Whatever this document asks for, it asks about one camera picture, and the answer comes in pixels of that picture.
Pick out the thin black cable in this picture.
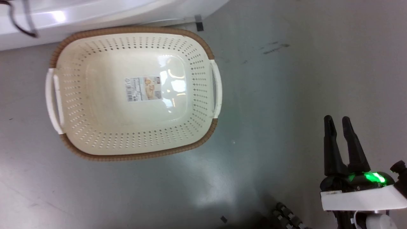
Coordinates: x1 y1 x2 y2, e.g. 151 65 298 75
0 0 39 38

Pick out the cream perforated laundry basket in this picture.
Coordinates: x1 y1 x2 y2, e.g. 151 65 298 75
45 26 223 162

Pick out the paper label sticker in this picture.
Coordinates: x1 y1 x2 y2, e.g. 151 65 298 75
124 76 162 102

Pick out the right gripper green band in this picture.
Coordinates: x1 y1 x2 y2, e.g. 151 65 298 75
320 115 407 212

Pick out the white washing machine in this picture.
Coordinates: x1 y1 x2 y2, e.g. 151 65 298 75
0 0 230 51

